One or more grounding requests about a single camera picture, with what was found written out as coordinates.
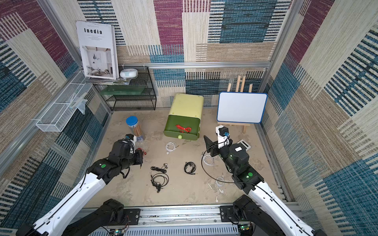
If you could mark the black earphones large loop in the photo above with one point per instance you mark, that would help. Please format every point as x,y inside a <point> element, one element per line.
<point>159,181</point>

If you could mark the green sheet on shelf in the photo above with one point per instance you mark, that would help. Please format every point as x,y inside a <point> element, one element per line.
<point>122,90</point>

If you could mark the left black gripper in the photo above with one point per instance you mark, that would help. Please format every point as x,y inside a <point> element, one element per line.
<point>139,153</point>

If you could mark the Inedia magazine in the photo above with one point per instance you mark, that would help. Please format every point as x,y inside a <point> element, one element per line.
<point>97,45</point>

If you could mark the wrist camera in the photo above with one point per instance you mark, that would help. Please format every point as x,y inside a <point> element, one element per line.
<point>223,136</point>
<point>130,138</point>

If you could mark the black earphones small coil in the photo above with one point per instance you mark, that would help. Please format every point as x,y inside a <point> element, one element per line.
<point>162,169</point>

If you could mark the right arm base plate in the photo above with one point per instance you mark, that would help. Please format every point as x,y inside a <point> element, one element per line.
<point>228,214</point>

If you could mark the white earphones near cabinet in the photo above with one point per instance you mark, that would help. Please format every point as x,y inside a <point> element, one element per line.
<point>170,147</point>

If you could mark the green three-drawer cabinet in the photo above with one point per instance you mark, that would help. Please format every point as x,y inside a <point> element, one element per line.
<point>186,111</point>

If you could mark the white earphones centre right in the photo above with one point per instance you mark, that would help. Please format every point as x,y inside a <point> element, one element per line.
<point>208,160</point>

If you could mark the white oval case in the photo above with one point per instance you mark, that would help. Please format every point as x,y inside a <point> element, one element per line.
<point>129,73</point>

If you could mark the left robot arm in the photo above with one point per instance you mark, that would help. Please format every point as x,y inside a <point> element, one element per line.
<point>58,218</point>

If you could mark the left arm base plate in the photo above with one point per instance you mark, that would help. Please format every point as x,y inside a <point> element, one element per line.
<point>130,216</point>

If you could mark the small whiteboard on easel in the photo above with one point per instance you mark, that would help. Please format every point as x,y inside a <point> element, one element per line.
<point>241,108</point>

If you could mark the white wire basket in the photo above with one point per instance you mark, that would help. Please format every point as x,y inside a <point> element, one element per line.
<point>63,108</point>

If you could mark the black earphones round coil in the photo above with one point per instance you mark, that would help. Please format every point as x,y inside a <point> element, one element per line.
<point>190,168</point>

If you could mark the blue-lid pencil canister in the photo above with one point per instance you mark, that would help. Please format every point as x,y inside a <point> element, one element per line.
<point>133,123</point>

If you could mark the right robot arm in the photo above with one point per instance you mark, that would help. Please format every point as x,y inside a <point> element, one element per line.
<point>259,204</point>

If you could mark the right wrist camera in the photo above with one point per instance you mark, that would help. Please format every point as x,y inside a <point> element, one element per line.
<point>223,136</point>

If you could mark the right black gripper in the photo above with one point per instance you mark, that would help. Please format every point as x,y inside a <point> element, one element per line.
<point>212,148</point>

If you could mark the black wire shelf rack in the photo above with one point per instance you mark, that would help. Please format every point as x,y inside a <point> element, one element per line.
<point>143,102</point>

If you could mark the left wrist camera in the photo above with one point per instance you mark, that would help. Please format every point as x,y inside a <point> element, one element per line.
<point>130,138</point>

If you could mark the white calculator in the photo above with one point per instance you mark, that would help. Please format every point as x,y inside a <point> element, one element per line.
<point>245,144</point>

